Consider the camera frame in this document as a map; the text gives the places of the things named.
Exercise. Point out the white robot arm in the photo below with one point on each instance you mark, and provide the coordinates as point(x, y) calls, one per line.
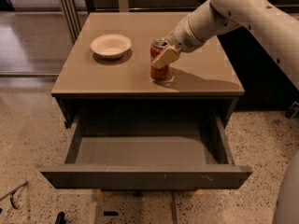
point(272, 195)

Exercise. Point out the metal tool on floor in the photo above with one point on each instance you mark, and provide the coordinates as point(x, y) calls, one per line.
point(11, 193)

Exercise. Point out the open grey top drawer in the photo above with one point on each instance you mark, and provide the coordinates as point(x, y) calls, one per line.
point(174, 152)

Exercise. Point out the white paper bowl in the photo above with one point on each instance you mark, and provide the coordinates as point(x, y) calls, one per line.
point(111, 47)

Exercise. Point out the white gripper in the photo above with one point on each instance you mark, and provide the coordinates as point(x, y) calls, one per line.
point(183, 37)

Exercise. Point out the red coke can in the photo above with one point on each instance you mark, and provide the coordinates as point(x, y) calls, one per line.
point(155, 49)

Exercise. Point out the black object on floor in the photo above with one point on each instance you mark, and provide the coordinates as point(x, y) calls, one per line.
point(60, 219)

